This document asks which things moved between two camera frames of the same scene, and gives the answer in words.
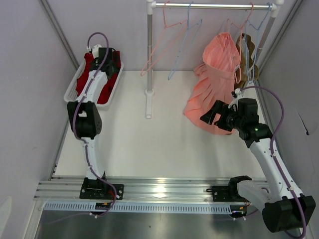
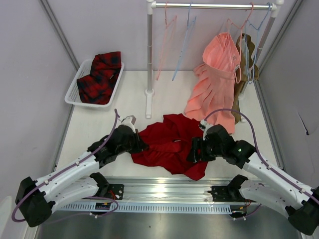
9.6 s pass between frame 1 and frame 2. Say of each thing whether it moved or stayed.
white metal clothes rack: stayed
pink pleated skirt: stayed
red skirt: moved
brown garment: stayed
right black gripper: moved
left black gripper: moved
